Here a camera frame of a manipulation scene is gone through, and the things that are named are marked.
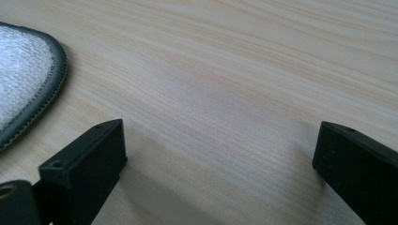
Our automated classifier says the white pad with dark trim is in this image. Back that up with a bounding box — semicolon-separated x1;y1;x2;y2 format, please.
0;21;69;153

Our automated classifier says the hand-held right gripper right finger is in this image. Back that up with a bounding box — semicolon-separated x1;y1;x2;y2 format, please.
312;121;398;225

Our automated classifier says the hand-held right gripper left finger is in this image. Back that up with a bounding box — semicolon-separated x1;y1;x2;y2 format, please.
33;118;129;225

